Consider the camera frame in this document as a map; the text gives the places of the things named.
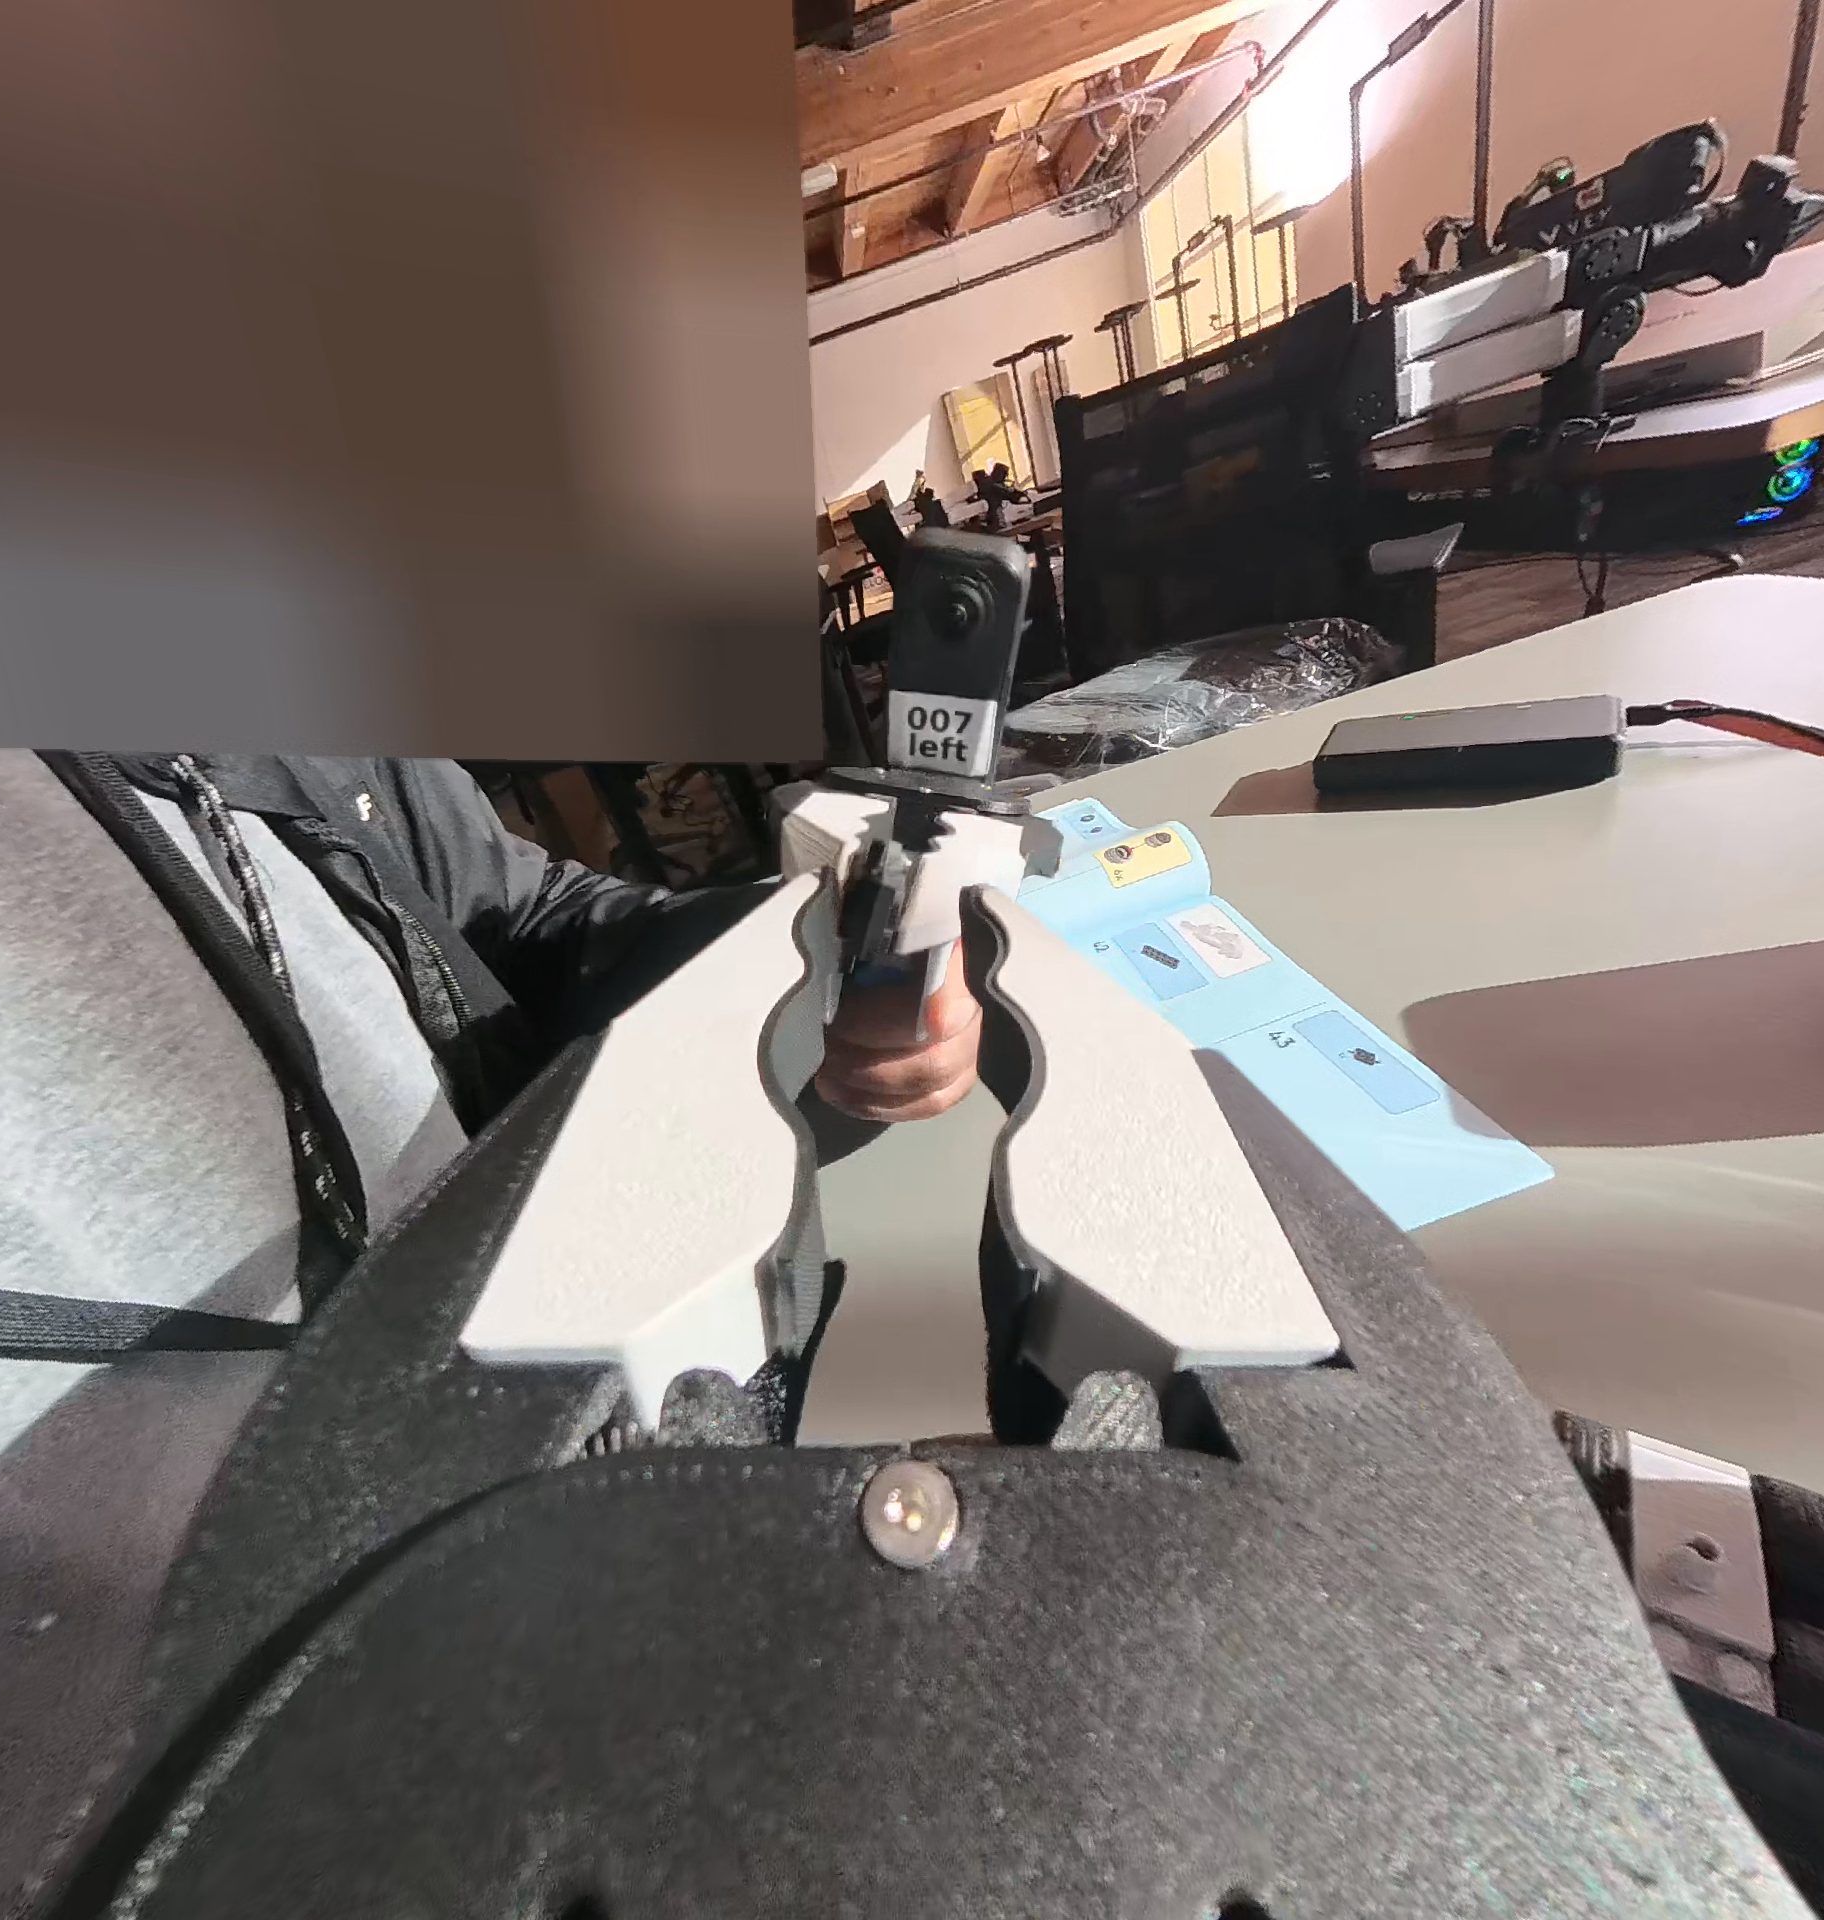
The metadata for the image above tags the person's grey sweatshirt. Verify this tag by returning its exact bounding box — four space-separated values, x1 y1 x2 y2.
0 751 477 1502

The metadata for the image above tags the black patterned cord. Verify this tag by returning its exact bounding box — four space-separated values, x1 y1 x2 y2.
42 751 373 1262

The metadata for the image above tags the person's left hand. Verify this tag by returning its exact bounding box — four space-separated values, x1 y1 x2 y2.
811 976 992 1125

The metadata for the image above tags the black flat power bank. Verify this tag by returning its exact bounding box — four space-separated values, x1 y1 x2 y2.
1312 692 1626 798

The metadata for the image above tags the white cardboard box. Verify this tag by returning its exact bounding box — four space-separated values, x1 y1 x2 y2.
1399 306 1589 424
1390 246 1574 363

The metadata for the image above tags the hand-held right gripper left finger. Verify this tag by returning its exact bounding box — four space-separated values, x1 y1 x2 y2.
459 870 831 1442

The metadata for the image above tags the plastic wrapped black chair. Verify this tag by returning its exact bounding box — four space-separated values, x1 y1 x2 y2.
1000 616 1402 768

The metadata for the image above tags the grey desk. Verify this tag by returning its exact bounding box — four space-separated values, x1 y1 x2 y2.
793 571 1824 1502

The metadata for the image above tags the person's dark jacket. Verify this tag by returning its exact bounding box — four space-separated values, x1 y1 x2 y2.
42 751 793 1143

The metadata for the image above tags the reddish flat cable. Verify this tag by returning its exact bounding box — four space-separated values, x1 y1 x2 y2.
1621 697 1824 769

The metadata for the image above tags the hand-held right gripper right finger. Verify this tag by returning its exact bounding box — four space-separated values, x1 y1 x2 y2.
965 885 1342 1448

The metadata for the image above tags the red black toy brick truck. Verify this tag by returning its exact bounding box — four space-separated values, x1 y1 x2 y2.
1549 1410 1824 1758

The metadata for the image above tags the background wooden table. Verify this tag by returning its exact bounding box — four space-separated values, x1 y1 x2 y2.
1360 321 1824 504

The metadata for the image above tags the computer case with coloured lights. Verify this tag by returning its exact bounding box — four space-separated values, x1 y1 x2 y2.
1729 436 1824 527

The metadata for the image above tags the light blue instruction booklet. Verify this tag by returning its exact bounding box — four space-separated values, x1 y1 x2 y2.
1000 798 1555 1233

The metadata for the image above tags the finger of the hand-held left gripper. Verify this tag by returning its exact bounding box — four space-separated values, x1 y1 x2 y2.
772 789 893 904
899 817 1068 957

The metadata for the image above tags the black high-back office chair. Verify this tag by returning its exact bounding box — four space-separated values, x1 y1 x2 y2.
1054 286 1466 684

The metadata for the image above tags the black webbing strap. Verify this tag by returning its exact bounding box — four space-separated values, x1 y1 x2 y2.
0 1282 307 1366

